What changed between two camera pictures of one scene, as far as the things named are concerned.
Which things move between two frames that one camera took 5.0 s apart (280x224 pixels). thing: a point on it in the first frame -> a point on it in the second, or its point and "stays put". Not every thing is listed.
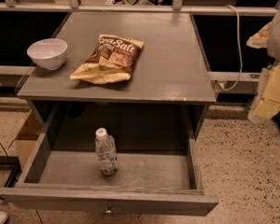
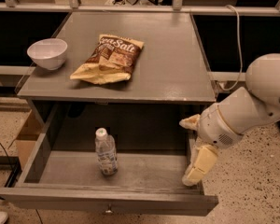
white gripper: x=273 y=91 -> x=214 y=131
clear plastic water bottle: x=106 y=152 stays put
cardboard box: x=28 y=138 stays put
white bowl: x=49 y=52 stays put
